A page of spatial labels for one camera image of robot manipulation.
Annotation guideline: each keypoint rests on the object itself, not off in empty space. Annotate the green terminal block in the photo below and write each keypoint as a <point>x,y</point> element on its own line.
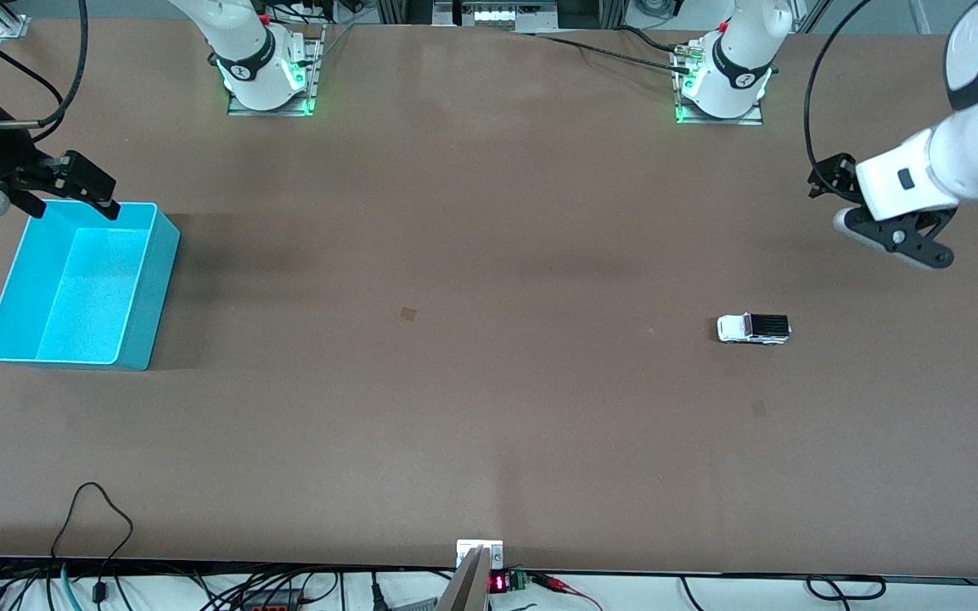
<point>519,580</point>

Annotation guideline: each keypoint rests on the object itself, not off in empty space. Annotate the aluminium corner bracket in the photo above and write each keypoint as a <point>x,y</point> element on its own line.
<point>7,19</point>

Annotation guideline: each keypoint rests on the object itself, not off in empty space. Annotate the cyan plastic bin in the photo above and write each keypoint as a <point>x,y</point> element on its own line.
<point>90,288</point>

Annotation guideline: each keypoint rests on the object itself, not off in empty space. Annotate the red clip lead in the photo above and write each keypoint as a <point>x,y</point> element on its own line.
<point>561,584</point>

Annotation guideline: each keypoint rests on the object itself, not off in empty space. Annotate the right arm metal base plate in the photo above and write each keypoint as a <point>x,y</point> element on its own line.
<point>312,68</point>

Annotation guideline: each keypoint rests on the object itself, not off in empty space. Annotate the grey metal bar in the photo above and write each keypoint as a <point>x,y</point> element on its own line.
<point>468,585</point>

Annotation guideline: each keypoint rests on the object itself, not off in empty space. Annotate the white device with lights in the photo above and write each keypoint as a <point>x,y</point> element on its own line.
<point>497,14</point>

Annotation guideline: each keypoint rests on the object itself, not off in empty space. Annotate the white toy jeep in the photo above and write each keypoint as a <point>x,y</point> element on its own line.
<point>744,329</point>

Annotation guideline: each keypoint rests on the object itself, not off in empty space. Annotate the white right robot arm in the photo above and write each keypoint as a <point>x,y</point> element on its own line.
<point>247,51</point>

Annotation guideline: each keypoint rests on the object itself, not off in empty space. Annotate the black power plug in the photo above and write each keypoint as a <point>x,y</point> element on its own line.
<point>377,594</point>

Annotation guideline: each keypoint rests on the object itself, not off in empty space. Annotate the red digit display module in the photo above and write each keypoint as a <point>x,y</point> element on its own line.
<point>497,583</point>

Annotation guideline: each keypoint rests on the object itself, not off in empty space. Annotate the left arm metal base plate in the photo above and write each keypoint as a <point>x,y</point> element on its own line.
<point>748,119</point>

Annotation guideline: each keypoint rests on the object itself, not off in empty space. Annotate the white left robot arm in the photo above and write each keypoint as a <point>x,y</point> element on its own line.
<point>739,51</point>

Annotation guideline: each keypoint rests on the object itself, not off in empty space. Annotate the white mounting plate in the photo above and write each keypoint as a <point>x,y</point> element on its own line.
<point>493,547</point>

